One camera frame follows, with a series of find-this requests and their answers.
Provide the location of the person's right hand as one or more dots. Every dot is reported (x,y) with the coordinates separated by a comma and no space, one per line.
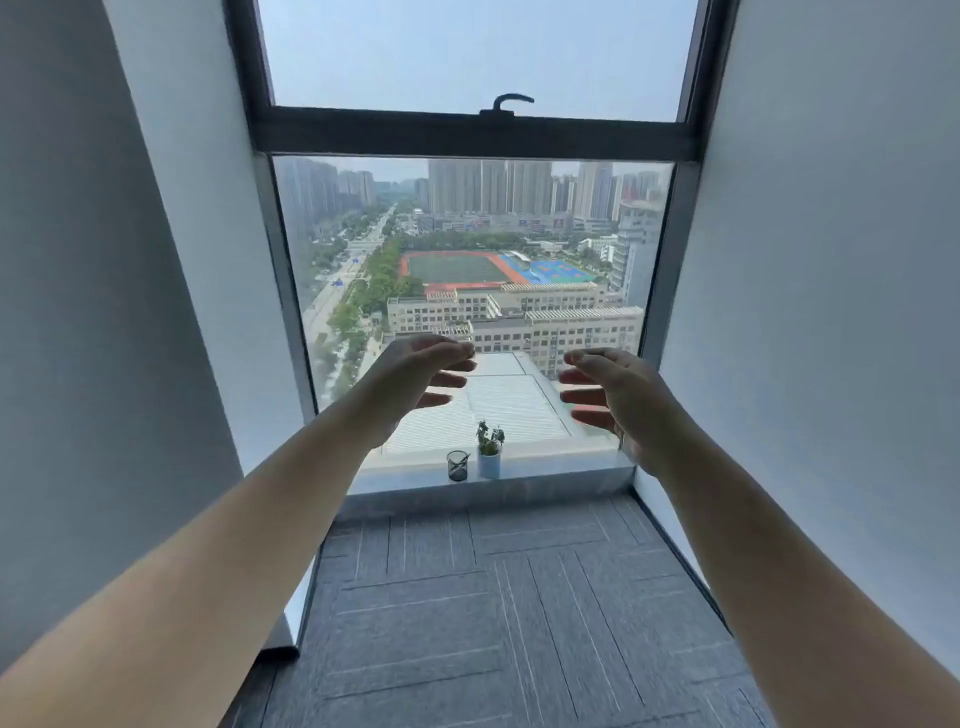
(637,405)

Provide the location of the person's left hand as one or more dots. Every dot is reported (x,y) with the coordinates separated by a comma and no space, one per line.
(394,382)

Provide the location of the person's left fingers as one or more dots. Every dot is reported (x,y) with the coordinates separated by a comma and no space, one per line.
(450,349)

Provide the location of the black mesh pen cup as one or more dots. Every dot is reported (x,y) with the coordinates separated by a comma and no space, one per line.
(457,471)

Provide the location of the grey stone windowsill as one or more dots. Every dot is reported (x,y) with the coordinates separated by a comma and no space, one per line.
(540,484)

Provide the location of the person's right forearm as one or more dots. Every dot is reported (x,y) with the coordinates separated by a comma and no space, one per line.
(780,592)

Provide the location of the person's left forearm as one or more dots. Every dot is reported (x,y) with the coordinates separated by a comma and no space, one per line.
(195,570)

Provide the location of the person's right fingers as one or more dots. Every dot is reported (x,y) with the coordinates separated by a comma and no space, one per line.
(583,377)

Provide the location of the dark metal window frame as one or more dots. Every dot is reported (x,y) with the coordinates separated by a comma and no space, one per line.
(450,136)

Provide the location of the small plant in white pot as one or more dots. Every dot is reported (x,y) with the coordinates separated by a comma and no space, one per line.
(490,461)

